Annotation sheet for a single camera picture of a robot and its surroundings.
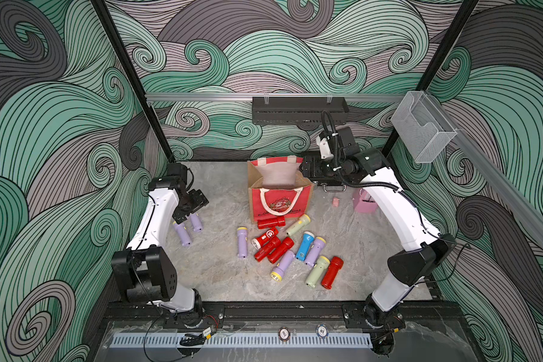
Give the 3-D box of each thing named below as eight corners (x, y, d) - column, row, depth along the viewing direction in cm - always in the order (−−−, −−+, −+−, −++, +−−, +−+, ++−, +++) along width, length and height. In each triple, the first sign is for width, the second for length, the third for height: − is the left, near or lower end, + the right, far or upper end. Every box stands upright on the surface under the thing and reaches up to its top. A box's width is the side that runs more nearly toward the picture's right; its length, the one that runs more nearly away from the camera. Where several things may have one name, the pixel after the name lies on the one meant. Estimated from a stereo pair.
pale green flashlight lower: (303, 283, 82) (305, 280, 79) (318, 257, 88) (320, 253, 85) (315, 291, 80) (317, 288, 77) (329, 264, 87) (331, 260, 84)
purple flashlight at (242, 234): (235, 257, 88) (234, 254, 86) (238, 230, 96) (237, 226, 94) (246, 257, 88) (246, 254, 86) (248, 230, 96) (247, 226, 94)
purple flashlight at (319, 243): (303, 262, 87) (304, 259, 84) (316, 238, 94) (317, 234, 91) (312, 268, 85) (314, 265, 83) (325, 243, 92) (327, 239, 89)
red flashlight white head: (256, 251, 89) (255, 247, 87) (251, 243, 91) (251, 240, 89) (279, 236, 93) (279, 233, 91) (274, 229, 95) (274, 226, 93)
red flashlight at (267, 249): (259, 263, 86) (258, 260, 83) (253, 258, 87) (253, 254, 85) (280, 244, 91) (280, 240, 89) (275, 239, 93) (275, 235, 90)
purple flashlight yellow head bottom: (270, 276, 84) (270, 273, 81) (288, 251, 90) (288, 247, 87) (278, 283, 82) (279, 281, 79) (296, 257, 88) (297, 253, 86)
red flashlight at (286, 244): (272, 265, 85) (273, 262, 84) (265, 256, 87) (265, 254, 86) (295, 245, 91) (295, 242, 89) (287, 237, 93) (288, 235, 91)
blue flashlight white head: (294, 258, 87) (295, 255, 85) (304, 233, 94) (305, 229, 92) (305, 263, 86) (307, 260, 84) (314, 237, 93) (315, 233, 91)
